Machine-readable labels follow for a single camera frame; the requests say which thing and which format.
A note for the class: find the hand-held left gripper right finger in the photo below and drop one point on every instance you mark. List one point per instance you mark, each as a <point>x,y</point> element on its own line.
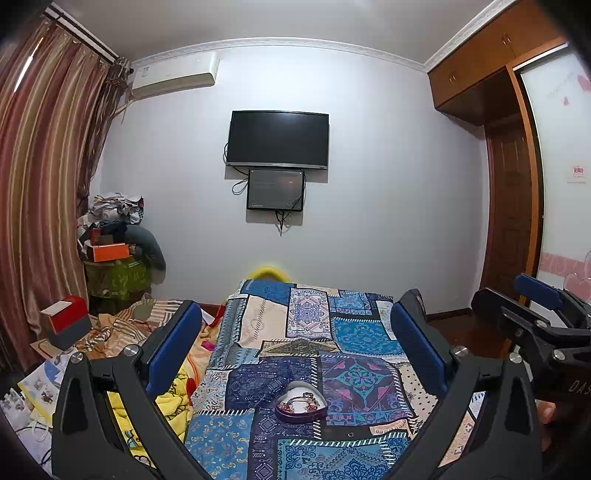
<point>415,353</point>

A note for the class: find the white plastic bag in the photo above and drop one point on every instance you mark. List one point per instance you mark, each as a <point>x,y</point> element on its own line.
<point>13,404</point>

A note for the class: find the pile of papers and clothes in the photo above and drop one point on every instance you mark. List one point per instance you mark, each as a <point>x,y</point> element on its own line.
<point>113,210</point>

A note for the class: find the white wall air conditioner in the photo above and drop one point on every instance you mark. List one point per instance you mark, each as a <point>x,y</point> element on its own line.
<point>175,78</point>

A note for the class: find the brown wooden door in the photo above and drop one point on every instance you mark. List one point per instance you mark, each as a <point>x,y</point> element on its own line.
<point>508,207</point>

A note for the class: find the white sliding wardrobe door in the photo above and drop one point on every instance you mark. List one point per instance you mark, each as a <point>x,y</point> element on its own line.
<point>554,138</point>

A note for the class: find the small black wall monitor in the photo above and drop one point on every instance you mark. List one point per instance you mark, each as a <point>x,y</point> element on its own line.
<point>274,189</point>

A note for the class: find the red and grey box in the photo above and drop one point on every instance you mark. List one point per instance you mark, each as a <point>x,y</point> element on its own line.
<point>69,318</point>

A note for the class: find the red and white sticker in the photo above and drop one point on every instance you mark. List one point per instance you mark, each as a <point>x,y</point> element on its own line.
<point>578,173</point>

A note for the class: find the green patterned cloth cover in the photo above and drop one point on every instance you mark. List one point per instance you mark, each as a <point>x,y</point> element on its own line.
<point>117,279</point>

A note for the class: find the striped brown curtain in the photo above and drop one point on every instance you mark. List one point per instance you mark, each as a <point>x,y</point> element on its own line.
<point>46,161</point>

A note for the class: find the wooden overhead cabinet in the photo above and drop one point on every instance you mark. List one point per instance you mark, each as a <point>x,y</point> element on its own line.
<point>475,64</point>

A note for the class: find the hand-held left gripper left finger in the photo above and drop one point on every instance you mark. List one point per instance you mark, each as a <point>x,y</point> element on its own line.
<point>173,350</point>

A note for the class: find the grey cloth bundle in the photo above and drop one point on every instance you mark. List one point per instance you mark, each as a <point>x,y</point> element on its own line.
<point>147,249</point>

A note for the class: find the illustrated paper leaflet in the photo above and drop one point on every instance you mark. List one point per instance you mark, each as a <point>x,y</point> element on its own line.
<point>41,387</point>

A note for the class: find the person's right hand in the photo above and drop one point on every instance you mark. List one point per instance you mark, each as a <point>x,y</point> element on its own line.
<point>547,411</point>

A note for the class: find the purple heart-shaped tin box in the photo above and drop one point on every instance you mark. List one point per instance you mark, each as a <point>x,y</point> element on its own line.
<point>300,417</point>

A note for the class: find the brown box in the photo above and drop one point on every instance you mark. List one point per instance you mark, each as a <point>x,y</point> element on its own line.
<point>101,236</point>

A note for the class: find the orange box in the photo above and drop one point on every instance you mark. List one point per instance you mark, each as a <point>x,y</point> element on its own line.
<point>110,252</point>

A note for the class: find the flat cardboard piece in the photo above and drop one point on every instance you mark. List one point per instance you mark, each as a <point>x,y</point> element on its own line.
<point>46,349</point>

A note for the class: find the striped orange blanket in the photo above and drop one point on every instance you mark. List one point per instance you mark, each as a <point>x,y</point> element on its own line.
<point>138,318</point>

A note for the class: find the large black wall television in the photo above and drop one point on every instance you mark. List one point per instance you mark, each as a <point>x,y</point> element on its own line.
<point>277,138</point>

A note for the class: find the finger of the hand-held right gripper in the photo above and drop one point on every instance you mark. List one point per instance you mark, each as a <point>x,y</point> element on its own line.
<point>538,288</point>
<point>491,304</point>

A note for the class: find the blue patchwork blanket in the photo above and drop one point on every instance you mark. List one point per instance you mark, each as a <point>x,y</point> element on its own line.
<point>323,332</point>

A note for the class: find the yellow plastic object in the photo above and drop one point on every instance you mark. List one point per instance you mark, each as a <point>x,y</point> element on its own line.
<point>270,273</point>

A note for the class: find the white curtain rail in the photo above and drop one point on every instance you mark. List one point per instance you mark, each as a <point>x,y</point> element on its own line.
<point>87,39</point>

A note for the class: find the white paper sheet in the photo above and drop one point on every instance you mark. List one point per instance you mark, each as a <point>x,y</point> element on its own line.
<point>207,317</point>

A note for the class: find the yellow cartoon blanket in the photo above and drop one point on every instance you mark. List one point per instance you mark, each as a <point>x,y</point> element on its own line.
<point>178,401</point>

